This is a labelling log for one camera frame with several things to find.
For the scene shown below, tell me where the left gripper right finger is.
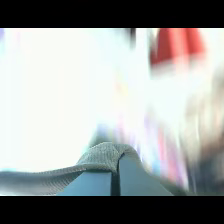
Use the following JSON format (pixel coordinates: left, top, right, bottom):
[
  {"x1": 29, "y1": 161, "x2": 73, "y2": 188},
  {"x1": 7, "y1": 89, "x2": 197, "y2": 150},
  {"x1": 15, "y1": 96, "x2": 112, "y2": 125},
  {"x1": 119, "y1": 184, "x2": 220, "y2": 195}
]
[{"x1": 118, "y1": 153, "x2": 174, "y2": 197}]

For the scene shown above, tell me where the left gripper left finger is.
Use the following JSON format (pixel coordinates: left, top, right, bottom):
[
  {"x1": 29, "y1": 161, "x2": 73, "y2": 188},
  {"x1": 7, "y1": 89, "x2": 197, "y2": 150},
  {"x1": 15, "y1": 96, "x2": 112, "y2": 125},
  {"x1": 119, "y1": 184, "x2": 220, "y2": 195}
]
[{"x1": 57, "y1": 170, "x2": 113, "y2": 197}]

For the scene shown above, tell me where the red garment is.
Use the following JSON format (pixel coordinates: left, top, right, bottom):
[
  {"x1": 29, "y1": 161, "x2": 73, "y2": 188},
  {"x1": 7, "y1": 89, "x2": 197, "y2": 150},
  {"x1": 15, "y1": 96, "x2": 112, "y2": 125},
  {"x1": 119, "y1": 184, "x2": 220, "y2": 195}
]
[{"x1": 149, "y1": 28, "x2": 207, "y2": 67}]

